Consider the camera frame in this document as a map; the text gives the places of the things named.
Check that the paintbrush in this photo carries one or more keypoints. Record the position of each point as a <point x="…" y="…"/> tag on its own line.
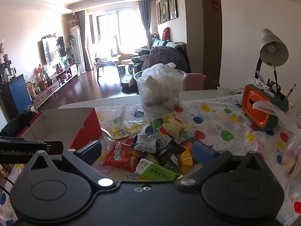
<point x="290" y="91"/>

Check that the grey desk lamp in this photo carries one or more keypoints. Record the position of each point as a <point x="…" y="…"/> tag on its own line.
<point x="272" y="49"/>

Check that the clear plastic container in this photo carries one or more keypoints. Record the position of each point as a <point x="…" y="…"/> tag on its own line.
<point x="160" y="94"/>

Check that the red cushion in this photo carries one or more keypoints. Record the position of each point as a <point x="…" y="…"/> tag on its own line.
<point x="166" y="34"/>

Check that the brown wooden door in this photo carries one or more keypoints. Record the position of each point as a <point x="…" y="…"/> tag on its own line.
<point x="210" y="40"/>

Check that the grey blanket pile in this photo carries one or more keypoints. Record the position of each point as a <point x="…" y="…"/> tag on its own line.
<point x="164" y="56"/>

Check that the green house plant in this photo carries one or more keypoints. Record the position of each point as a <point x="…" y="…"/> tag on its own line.
<point x="70" y="47"/>

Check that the flat screen television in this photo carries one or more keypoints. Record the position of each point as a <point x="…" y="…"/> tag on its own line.
<point x="53" y="50"/>

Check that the grey curtain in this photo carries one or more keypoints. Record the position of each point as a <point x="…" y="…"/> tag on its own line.
<point x="83" y="40"/>
<point x="144" y="23"/>

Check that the white paper packet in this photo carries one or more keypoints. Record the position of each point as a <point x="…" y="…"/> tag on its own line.
<point x="229" y="91"/>

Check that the red chip packet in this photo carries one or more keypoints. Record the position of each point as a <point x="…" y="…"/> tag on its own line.
<point x="117" y="156"/>

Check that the black chair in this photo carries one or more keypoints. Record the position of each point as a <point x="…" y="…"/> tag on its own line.
<point x="14" y="124"/>

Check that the wooden dining chair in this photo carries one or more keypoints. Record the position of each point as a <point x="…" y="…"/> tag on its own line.
<point x="211" y="84"/>

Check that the grey-blue foil packet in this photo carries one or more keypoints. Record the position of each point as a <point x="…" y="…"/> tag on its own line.
<point x="145" y="143"/>

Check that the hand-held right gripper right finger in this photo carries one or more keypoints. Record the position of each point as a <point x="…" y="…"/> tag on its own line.
<point x="203" y="151"/>

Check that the yellow cartoon jelly packet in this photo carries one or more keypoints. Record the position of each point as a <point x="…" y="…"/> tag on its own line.
<point x="121" y="134"/>

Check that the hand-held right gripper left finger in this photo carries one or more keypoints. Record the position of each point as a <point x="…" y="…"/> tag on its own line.
<point x="90" y="150"/>

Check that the crumpled white plastic bags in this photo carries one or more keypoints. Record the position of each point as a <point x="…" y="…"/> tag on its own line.
<point x="162" y="80"/>

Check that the pink cloth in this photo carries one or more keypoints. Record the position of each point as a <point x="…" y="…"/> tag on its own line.
<point x="195" y="82"/>

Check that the pale yellow snack packet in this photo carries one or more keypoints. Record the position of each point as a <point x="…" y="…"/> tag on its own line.
<point x="174" y="127"/>

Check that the white standing air conditioner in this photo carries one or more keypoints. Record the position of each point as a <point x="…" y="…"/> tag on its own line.
<point x="75" y="49"/>

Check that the person's left hand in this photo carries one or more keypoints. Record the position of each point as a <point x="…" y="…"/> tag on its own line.
<point x="1" y="176"/>

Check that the red cardboard box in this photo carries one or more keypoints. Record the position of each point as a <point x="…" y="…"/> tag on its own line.
<point x="89" y="131"/>

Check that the green and white snack packet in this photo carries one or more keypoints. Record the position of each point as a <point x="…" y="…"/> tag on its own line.
<point x="155" y="170"/>

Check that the blue front cabinet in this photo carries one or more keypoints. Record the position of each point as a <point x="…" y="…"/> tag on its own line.
<point x="18" y="94"/>

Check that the orange and green tissue box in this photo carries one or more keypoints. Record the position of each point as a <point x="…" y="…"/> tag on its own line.
<point x="256" y="106"/>

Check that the clear plastic bag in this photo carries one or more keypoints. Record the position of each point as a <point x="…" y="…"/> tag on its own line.
<point x="292" y="153"/>

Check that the dark floor pouf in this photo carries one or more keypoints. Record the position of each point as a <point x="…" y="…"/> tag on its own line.
<point x="128" y="84"/>

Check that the balloon print tablecloth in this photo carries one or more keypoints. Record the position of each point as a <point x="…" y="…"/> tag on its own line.
<point x="211" y="127"/>

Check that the black snack packet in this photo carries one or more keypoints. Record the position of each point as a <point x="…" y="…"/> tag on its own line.
<point x="169" y="155"/>

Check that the black framed wall picture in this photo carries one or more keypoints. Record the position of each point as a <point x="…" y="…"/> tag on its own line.
<point x="158" y="13"/>
<point x="164" y="8"/>
<point x="172" y="2"/>

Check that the orange-yellow snack packet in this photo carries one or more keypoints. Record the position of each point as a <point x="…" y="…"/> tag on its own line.
<point x="185" y="161"/>

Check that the red flowers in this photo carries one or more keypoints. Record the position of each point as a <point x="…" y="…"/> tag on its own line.
<point x="41" y="71"/>

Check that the wooden television cabinet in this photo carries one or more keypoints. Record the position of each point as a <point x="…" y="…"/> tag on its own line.
<point x="54" y="84"/>

